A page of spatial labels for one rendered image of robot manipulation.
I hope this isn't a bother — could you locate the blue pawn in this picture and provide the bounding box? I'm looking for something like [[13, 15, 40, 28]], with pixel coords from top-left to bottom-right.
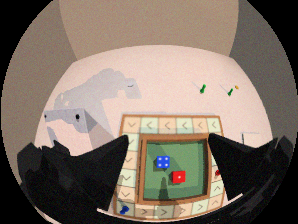
[[120, 206, 129, 214]]

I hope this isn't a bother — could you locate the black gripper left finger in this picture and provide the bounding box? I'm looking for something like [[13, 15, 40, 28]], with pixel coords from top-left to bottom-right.
[[41, 135, 129, 212]]

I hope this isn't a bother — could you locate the blue die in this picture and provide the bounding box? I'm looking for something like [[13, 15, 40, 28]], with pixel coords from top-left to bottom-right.
[[157, 156, 170, 168]]

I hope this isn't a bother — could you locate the red die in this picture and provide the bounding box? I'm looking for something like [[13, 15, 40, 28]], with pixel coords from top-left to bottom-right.
[[172, 171, 186, 184]]

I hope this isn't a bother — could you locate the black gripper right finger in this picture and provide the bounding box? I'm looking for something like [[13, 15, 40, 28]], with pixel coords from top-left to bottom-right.
[[208, 132, 278, 201]]

